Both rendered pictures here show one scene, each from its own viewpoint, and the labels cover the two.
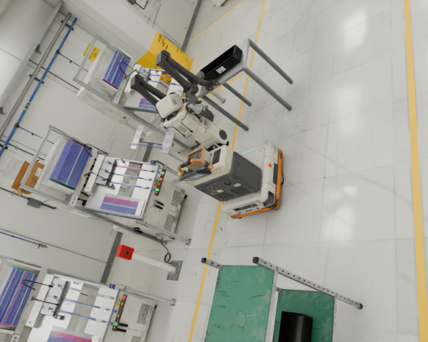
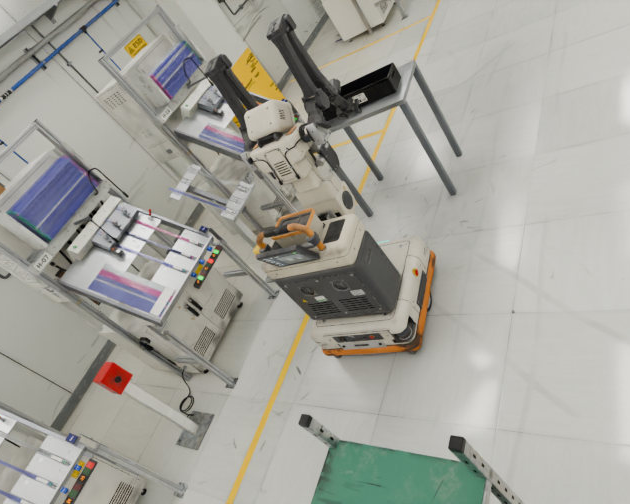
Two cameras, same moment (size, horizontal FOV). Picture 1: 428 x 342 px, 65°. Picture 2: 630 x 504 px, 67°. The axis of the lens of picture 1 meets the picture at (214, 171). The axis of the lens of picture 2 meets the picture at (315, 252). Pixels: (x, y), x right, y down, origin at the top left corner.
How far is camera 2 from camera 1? 0.83 m
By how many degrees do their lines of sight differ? 8
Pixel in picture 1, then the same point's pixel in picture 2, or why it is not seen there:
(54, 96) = (57, 95)
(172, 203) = (218, 310)
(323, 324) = not seen: outside the picture
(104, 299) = (49, 462)
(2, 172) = not seen: outside the picture
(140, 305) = (117, 484)
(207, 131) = (324, 185)
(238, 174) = (366, 272)
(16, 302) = not seen: outside the picture
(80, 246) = (32, 355)
